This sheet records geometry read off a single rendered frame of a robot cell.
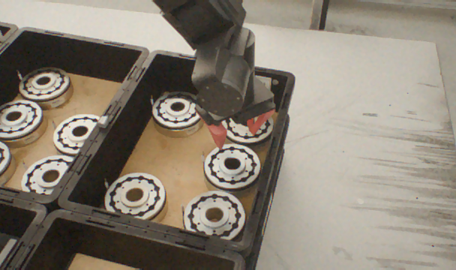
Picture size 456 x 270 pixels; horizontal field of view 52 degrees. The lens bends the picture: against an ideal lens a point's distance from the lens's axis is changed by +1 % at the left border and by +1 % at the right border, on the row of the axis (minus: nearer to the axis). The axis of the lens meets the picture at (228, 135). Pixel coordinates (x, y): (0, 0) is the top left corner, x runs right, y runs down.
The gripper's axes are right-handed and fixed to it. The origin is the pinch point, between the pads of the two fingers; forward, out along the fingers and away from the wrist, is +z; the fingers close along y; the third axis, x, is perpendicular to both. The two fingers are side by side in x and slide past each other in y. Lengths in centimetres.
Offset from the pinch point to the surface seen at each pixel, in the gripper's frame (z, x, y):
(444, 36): 96, 82, 179
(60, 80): 7.6, 39.3, -19.9
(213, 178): 8.5, 0.4, -4.4
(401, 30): 96, 97, 163
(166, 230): 1.7, -9.1, -17.0
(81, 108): 10.9, 32.5, -18.4
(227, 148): 8.6, 5.2, 1.2
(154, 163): 11.4, 11.1, -11.3
